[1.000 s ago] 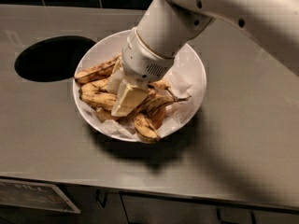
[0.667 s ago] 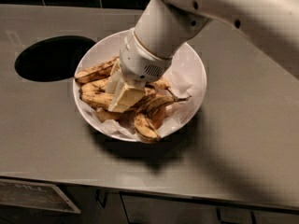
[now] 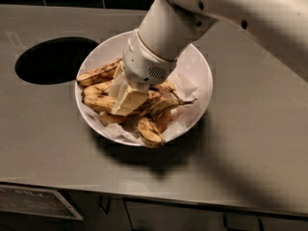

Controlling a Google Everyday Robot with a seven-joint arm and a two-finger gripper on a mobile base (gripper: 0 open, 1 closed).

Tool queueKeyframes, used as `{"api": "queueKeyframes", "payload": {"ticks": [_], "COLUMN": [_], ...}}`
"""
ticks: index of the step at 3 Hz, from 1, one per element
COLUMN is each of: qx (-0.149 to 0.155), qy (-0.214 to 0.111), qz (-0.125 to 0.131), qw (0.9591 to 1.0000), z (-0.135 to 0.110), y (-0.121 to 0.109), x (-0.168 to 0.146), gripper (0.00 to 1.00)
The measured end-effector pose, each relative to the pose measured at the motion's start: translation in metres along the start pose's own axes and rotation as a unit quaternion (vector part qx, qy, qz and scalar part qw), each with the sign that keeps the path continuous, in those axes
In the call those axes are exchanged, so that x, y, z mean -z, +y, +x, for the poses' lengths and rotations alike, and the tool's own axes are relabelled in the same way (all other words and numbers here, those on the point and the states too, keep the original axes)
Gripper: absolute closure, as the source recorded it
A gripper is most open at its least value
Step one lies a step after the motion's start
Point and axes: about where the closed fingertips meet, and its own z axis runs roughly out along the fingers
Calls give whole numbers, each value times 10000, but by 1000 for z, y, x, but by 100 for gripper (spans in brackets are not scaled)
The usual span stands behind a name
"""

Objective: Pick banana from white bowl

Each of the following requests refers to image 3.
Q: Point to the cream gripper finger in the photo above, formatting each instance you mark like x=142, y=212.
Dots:
x=119, y=83
x=128, y=100

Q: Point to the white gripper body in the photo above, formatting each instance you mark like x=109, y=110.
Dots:
x=143, y=67

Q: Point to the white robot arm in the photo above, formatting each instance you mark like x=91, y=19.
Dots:
x=279, y=26

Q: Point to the top spotted banana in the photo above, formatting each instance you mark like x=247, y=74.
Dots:
x=98, y=75

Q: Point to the lower large spotted banana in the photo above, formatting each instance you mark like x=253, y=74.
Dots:
x=101, y=102

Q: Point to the front curved spotted banana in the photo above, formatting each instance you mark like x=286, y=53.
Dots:
x=147, y=122

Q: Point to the middle spotted banana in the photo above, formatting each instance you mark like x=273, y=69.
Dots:
x=168, y=87

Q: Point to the white ceramic bowl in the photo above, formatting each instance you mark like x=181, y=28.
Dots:
x=191, y=64

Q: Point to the orange fruit piece right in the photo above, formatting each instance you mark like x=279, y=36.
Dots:
x=163, y=121

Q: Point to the white paper liner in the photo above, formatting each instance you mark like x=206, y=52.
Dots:
x=183, y=118

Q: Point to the dark round counter hole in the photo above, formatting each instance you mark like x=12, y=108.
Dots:
x=54, y=61

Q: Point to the framed sign below counter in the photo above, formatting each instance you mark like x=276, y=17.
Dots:
x=36, y=201

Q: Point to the left cabinet handle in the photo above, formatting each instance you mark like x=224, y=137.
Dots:
x=104, y=204

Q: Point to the cabinet handle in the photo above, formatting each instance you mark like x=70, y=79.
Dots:
x=104, y=204
x=242, y=223

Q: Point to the right cabinet handle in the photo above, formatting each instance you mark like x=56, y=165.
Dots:
x=242, y=223

